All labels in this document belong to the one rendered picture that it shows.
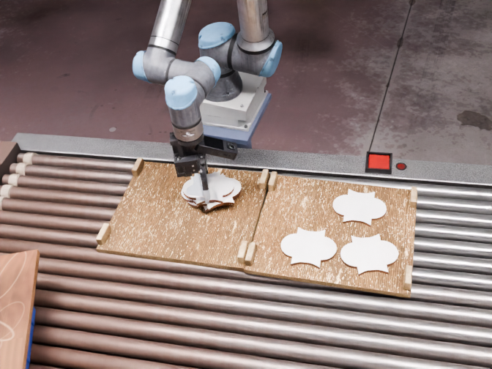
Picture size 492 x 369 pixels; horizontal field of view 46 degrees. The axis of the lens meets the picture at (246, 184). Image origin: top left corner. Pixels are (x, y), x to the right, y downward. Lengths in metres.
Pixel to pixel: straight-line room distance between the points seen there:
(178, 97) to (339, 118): 2.10
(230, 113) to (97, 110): 1.89
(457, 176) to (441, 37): 2.45
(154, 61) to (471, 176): 0.94
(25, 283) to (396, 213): 0.95
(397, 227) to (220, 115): 0.73
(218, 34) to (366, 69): 2.04
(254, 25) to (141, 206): 0.61
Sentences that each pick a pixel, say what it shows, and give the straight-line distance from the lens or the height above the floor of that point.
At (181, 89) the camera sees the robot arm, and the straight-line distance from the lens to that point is 1.38.
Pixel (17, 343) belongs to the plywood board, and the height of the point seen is 1.04.
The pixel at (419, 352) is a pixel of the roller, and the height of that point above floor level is 0.91.
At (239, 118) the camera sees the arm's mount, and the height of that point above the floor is 0.92.
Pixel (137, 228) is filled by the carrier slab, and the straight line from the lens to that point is 1.63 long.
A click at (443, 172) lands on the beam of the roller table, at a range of 1.77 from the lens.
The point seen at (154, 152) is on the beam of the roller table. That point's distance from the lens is 1.88.
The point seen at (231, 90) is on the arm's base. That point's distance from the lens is 1.94.
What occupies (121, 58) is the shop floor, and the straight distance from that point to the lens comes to 4.16.
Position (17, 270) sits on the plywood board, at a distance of 1.52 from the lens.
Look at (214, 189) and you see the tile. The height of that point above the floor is 0.99.
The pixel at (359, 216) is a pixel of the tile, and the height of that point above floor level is 0.95.
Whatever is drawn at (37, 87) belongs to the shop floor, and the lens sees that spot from 4.11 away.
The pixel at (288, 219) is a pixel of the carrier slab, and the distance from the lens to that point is 1.58.
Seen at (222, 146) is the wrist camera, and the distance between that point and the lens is 1.52.
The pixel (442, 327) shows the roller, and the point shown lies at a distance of 1.44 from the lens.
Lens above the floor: 2.12
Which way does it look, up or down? 45 degrees down
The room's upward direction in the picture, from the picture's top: 7 degrees counter-clockwise
